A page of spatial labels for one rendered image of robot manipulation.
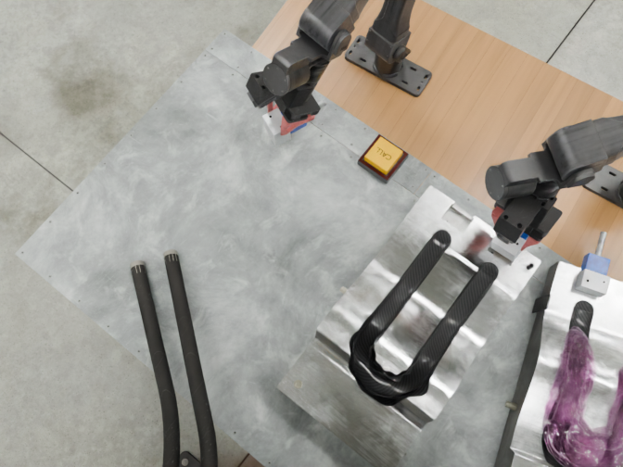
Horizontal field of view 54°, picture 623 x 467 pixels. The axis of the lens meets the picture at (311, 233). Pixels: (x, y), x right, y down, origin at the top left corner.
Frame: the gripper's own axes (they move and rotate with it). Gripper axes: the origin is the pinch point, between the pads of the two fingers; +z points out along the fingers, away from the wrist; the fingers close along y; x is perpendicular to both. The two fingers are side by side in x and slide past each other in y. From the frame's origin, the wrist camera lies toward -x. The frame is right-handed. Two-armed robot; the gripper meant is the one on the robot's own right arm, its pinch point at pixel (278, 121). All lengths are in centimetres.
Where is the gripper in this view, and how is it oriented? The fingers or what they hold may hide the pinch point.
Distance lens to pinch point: 125.4
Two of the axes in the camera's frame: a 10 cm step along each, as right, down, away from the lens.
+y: 4.9, 8.3, -2.6
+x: 7.8, -2.9, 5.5
